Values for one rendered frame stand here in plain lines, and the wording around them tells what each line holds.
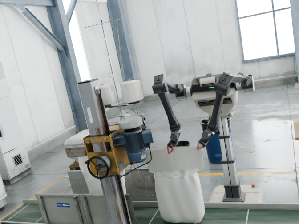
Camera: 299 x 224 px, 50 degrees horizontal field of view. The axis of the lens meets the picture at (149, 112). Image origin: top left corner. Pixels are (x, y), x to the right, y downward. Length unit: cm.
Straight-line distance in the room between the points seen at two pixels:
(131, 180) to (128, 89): 126
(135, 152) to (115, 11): 929
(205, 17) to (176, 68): 188
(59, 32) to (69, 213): 605
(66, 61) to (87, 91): 625
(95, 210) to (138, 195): 57
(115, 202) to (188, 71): 861
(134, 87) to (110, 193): 84
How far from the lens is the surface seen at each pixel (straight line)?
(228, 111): 302
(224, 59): 1060
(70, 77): 864
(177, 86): 277
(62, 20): 849
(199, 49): 1072
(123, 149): 258
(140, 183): 337
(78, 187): 380
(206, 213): 305
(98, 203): 304
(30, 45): 796
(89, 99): 239
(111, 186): 256
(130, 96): 245
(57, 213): 338
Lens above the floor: 192
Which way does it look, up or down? 11 degrees down
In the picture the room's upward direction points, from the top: 11 degrees counter-clockwise
